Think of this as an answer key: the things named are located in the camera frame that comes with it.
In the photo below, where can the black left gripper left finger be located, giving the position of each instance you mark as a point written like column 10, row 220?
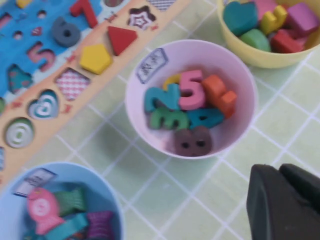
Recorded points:
column 272, row 212

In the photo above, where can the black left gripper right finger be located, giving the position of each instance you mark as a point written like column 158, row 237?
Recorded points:
column 305, row 187

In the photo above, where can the teal wooden heart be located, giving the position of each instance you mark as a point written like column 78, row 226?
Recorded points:
column 240, row 17

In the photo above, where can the yellow plastic bowl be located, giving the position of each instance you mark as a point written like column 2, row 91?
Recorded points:
column 250, row 58

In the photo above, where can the pink plastic bowl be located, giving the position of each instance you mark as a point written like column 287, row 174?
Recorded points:
column 225, row 65

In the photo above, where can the red wooden sign piece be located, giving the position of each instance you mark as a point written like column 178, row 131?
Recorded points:
column 285, row 42

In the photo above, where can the green wooden shape piece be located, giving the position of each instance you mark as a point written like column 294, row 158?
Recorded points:
column 256, row 40

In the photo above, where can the light blue plastic bowl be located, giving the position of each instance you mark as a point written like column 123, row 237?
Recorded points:
column 105, row 190

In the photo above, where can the yellow wooden sign piece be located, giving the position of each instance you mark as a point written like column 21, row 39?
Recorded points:
column 271, row 21

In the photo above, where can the paper label on pink bowl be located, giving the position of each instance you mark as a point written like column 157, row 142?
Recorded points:
column 151, row 65

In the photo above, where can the colourful wooden puzzle board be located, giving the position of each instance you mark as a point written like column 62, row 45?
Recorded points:
column 72, row 83

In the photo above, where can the paper label on blue bowl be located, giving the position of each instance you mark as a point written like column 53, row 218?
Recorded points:
column 32, row 182

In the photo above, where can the green checked tablecloth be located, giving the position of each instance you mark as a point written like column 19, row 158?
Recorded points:
column 175, row 187

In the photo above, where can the brown number eight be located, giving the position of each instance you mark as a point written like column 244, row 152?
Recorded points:
column 192, row 150

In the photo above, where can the teal number four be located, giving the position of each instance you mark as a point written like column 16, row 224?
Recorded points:
column 207, row 117

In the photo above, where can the orange number one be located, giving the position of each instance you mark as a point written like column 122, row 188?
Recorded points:
column 217, row 92

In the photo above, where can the pink number five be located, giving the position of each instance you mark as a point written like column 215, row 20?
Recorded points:
column 192, row 100

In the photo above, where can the green number three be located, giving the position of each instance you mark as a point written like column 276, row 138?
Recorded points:
column 162, row 120

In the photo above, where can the teal number two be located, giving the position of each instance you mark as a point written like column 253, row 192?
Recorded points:
column 160, row 96

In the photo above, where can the yellow number nine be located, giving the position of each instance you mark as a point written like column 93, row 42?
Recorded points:
column 170, row 80

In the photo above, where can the magenta wooden square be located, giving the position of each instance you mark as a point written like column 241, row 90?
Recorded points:
column 302, row 17

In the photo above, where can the purple wooden fish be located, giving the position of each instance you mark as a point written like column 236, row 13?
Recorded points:
column 100, row 225

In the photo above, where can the pink wooden trapezoid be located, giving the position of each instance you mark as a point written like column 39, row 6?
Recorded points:
column 265, row 6

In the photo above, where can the teal plain wooden fish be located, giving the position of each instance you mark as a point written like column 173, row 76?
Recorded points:
column 72, row 225

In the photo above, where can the green wooden fish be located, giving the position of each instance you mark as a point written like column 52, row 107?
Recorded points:
column 70, row 200

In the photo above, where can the pink wooden fish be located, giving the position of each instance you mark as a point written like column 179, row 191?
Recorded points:
column 42, row 210

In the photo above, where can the red wooden triangle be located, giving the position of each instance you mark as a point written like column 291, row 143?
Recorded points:
column 120, row 40

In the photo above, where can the yellow wooden pentagon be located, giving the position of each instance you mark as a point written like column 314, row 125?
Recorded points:
column 95, row 60

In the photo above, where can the red number seven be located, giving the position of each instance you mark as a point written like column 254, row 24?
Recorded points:
column 86, row 12

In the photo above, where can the dark grey number six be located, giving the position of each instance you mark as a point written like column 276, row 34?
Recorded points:
column 58, row 32

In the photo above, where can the yellow fish peg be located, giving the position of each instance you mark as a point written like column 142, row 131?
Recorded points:
column 23, row 2

